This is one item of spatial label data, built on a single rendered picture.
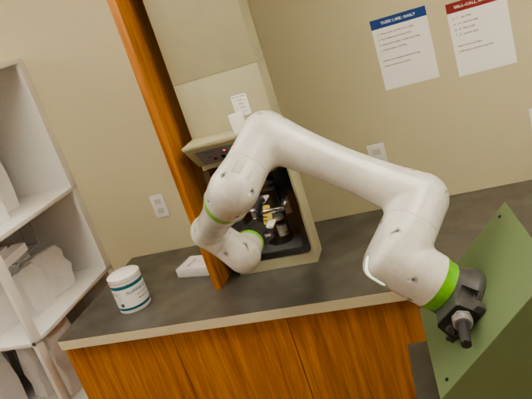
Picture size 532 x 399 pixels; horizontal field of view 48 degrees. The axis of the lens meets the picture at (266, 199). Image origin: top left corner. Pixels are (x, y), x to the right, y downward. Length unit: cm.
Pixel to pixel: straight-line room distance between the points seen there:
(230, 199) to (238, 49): 81
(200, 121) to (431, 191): 103
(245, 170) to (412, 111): 121
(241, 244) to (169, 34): 78
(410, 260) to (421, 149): 123
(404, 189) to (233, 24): 93
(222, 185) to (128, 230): 163
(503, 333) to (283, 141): 63
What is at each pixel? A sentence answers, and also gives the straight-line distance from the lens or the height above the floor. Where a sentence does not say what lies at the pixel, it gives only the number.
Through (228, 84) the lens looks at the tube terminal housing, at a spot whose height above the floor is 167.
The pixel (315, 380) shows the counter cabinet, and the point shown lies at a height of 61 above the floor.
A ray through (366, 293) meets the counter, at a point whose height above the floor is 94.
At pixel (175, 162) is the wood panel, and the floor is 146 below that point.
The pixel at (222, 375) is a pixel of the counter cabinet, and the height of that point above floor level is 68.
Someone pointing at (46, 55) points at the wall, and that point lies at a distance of 287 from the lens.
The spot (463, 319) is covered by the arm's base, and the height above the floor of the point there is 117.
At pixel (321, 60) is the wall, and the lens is 244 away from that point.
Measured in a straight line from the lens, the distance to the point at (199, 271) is 246.
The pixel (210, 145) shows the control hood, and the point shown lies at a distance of 204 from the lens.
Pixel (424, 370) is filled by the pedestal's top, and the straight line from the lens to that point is 158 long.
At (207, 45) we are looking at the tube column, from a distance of 208.
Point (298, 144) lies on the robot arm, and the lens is 141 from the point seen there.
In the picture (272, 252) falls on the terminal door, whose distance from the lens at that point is 225.
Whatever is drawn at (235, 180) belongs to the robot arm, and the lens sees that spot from 136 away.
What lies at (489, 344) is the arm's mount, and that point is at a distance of 127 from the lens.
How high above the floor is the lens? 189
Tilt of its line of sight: 18 degrees down
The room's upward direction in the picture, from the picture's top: 18 degrees counter-clockwise
